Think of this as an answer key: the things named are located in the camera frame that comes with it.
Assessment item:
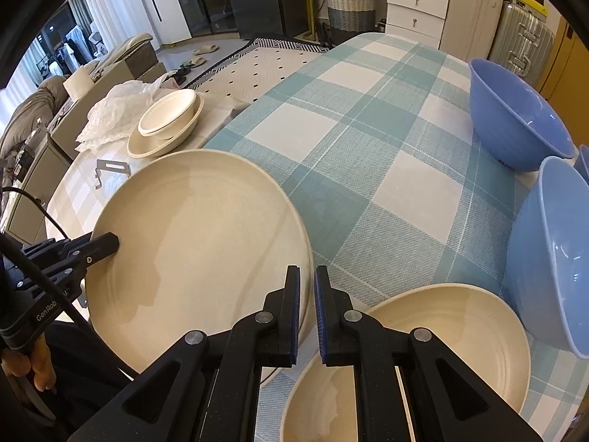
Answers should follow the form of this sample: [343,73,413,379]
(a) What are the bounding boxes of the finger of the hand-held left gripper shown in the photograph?
[22,232,121,270]
[25,263,89,296]

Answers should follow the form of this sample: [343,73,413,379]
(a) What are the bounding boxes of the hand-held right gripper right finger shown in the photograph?
[314,264,544,442]

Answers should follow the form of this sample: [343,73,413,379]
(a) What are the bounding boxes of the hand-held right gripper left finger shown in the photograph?
[67,264,302,442]

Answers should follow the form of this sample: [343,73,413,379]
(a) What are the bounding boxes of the large cream plate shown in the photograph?
[84,150,314,376]

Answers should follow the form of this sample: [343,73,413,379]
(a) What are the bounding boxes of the cream bowls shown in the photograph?
[126,94,204,158]

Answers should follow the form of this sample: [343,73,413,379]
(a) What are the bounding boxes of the small cream bowl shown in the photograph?
[138,89,198,138]

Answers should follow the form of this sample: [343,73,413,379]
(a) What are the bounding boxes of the blue bowl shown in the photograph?
[573,145,589,180]
[468,58,577,173]
[501,157,589,360]

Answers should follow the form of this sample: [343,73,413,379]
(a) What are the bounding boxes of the person's left hand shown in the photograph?
[0,331,52,392]

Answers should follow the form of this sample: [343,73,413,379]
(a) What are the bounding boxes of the white plastic bag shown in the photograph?
[75,80,162,152]

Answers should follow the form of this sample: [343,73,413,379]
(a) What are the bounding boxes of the grey blanket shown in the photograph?
[0,76,70,159]

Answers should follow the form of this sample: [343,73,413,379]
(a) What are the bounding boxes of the teal plaid tablecloth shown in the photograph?
[202,32,589,442]

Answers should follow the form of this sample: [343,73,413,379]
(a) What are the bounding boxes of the beige sofa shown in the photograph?
[48,34,167,158]

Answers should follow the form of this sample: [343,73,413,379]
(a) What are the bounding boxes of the white curtain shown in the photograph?
[69,0,159,63]

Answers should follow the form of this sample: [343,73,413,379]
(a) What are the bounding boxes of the white dotted rug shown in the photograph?
[186,37,332,104]

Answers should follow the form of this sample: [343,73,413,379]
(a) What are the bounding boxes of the white tall cabinet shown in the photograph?
[139,0,193,48]

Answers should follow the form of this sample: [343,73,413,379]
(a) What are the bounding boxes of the black glass cabinet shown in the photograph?
[188,0,310,38]

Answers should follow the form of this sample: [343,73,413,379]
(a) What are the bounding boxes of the woven laundry basket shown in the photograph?
[323,0,377,34]

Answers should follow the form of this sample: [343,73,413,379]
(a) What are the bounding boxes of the white drawer desk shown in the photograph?
[289,0,451,50]

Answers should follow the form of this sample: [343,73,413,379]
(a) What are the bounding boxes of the cream suitcase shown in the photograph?
[439,0,504,58]

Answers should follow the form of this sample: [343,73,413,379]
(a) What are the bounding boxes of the silver suitcase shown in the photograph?
[490,0,556,87]

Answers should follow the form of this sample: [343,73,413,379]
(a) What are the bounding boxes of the yellow door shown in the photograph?
[536,0,589,108]

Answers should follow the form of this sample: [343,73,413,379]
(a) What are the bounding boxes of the thick black cable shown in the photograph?
[0,235,135,376]

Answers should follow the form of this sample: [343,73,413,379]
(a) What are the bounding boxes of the thin black cable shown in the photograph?
[0,187,72,252]

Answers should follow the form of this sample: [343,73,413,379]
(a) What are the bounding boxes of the metal bracket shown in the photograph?
[95,159,131,189]

